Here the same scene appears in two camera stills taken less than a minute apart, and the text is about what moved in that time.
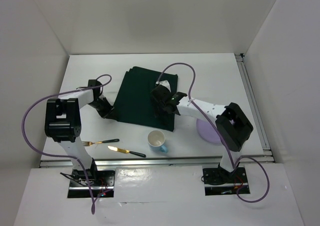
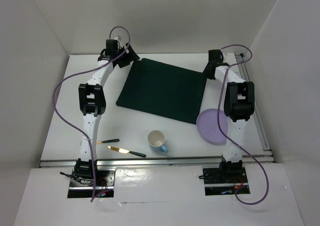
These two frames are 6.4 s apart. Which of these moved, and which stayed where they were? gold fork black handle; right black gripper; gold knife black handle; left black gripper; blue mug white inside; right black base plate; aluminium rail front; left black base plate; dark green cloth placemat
Moved: right black gripper; left black gripper; dark green cloth placemat
Stayed: left black base plate; aluminium rail front; gold fork black handle; blue mug white inside; right black base plate; gold knife black handle
